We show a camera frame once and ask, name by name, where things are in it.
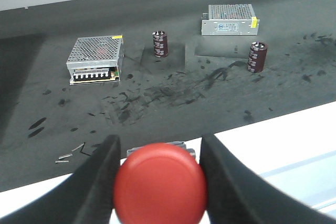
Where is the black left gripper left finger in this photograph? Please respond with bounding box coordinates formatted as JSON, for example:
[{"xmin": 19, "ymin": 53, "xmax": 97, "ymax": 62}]
[{"xmin": 1, "ymin": 135, "xmax": 121, "ymax": 223}]

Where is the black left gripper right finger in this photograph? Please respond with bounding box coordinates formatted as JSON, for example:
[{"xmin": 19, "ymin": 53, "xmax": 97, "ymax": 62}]
[{"xmin": 199, "ymin": 134, "xmax": 335, "ymax": 223}]

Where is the red mushroom push button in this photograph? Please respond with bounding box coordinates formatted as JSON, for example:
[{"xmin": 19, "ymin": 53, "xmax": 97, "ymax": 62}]
[{"xmin": 113, "ymin": 143, "xmax": 207, "ymax": 223}]

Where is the left metal mesh power supply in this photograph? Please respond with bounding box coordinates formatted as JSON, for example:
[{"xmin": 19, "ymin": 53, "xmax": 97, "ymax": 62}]
[{"xmin": 66, "ymin": 35, "xmax": 124, "ymax": 85}]

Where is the metal mesh power supply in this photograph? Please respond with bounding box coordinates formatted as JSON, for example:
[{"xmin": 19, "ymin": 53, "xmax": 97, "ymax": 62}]
[
  {"xmin": 66, "ymin": 35, "xmax": 124, "ymax": 85},
  {"xmin": 201, "ymin": 4, "xmax": 260, "ymax": 36}
]

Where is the centre dark brown capacitor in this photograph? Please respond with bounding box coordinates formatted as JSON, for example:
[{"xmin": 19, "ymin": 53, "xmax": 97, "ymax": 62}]
[{"xmin": 247, "ymin": 41, "xmax": 268, "ymax": 73}]

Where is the dark brown capacitor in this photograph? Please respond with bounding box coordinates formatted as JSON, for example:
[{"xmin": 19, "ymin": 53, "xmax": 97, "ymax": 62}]
[
  {"xmin": 247, "ymin": 41, "xmax": 268, "ymax": 73},
  {"xmin": 152, "ymin": 30, "xmax": 169, "ymax": 58}
]

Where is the left dark brown capacitor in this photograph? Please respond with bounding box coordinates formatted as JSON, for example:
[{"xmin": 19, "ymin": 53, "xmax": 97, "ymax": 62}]
[{"xmin": 152, "ymin": 30, "xmax": 169, "ymax": 58}]

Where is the right metal mesh power supply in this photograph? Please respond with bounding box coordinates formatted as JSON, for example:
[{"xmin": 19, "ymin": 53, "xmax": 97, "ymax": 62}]
[{"xmin": 201, "ymin": 4, "xmax": 260, "ymax": 36}]

